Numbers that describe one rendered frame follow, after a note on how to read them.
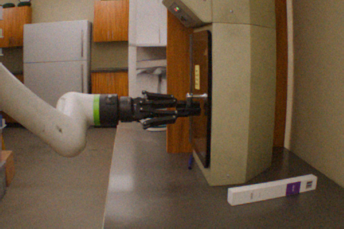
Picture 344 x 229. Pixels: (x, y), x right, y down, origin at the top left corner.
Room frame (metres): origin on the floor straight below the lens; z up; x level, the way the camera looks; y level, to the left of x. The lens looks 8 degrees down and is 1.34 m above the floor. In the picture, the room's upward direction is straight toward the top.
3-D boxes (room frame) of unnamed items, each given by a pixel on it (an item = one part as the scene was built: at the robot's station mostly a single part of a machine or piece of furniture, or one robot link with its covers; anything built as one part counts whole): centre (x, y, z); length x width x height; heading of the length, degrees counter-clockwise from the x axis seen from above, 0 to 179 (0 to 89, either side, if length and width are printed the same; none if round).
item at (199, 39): (1.17, -0.09, 1.19); 0.30 x 0.01 x 0.40; 6
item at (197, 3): (1.16, -0.04, 1.46); 0.32 x 0.12 x 0.10; 6
